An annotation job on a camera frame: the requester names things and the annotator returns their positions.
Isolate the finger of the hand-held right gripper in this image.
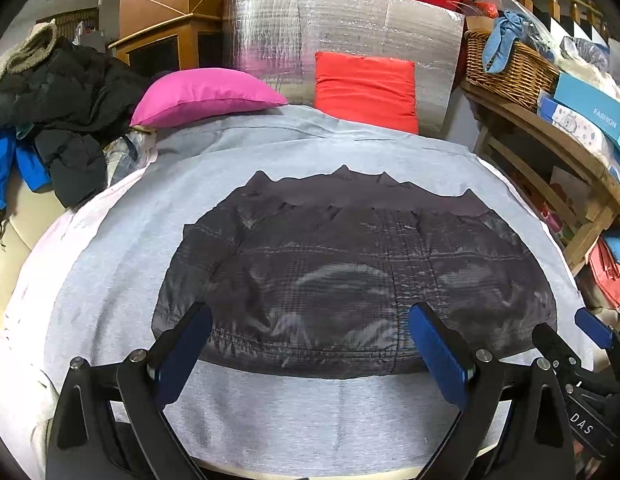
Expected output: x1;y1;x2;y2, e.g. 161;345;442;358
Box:
574;307;620;357
532;322;581;377

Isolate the dark slatted screen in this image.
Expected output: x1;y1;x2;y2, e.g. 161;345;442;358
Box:
37;7;99;41

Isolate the red pillow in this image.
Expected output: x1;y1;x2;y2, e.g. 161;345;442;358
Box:
314;51;419;135

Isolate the light blue cloth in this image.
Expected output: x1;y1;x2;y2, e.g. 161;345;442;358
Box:
482;10;533;73

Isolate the pink pillow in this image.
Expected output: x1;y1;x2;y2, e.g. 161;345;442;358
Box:
130;67;289;128

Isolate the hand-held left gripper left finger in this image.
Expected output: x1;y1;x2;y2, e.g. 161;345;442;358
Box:
45;301;213;480

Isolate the cream sofa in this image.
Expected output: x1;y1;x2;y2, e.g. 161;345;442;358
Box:
0;180;76;331

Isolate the clear plastic bag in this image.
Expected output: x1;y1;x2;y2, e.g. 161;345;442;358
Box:
560;35;615;77

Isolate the dark quilted zip jacket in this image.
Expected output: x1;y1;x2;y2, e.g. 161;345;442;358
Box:
151;164;558;380

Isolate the blue cardboard box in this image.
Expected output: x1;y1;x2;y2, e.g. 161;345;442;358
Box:
554;72;620;148

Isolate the patterned plastic bag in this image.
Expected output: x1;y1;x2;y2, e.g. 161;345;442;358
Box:
105;127;158;186

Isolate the pile of dark clothes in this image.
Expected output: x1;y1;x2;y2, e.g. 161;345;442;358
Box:
0;35;161;208

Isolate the beige fleece garment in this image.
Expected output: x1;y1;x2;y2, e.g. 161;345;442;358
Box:
0;19;58;96

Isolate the wooden shelf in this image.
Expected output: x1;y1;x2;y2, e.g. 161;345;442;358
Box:
460;80;620;276

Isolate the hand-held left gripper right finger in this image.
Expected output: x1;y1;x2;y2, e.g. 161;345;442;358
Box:
409;302;575;480

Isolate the wicker basket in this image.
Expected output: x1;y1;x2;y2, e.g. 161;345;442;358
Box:
464;30;560;113

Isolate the grey bed sheet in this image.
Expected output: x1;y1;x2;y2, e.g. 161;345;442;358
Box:
0;105;595;476

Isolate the silver foil mat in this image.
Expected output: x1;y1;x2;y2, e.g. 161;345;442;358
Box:
222;0;465;138

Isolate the white printed box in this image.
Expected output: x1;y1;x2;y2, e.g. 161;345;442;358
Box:
537;95;620;171

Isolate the blue jacket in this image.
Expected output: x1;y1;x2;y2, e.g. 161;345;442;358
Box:
0;127;53;211

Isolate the pink bag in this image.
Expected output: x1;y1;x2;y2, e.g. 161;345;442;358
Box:
587;237;620;318

